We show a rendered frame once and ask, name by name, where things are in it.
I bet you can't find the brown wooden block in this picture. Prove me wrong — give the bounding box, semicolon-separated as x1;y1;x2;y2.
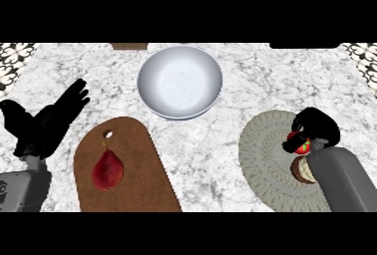
110;43;150;51

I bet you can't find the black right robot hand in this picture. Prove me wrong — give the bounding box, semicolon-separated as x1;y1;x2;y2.
280;107;341;154

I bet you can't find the round grey woven placemat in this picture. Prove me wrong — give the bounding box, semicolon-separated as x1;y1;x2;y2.
236;110;332;213

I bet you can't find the white bowl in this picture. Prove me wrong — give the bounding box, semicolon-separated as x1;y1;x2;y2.
137;45;223;121

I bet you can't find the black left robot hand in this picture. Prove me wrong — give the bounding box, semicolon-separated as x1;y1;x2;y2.
0;78;91;159

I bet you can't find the red tomato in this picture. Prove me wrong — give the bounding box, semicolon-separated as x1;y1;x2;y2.
285;130;311;155

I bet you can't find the dark red pear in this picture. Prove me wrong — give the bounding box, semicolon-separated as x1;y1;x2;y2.
91;140;125;191

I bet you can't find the brown wooden cutting board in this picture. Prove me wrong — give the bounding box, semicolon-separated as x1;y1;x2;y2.
72;116;184;213

